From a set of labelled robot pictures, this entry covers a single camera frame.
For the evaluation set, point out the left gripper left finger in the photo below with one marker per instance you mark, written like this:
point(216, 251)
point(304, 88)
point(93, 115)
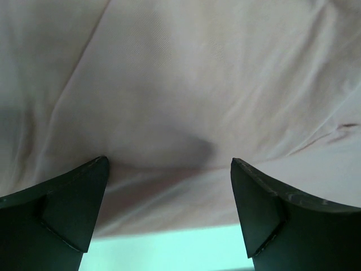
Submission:
point(49, 226)

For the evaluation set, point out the pink t-shirt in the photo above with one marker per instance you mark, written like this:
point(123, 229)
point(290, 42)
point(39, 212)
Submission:
point(171, 91)

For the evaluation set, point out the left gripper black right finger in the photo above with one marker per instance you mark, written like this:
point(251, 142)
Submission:
point(285, 228)

